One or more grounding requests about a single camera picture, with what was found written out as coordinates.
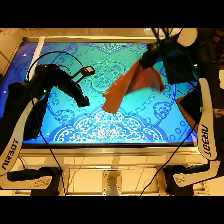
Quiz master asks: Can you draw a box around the red-brown garment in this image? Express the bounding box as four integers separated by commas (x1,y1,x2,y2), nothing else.
102,59,167,115

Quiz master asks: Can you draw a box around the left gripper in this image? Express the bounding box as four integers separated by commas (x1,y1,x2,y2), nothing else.
73,90,91,108

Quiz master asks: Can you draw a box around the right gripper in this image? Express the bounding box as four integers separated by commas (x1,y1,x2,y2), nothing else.
141,44,162,69

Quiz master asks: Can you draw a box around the black cable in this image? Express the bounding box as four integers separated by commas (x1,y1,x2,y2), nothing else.
139,121,201,197
34,96,65,178
26,50,86,82

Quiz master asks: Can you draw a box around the silver frame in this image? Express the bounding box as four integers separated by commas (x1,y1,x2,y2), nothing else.
0,142,224,197

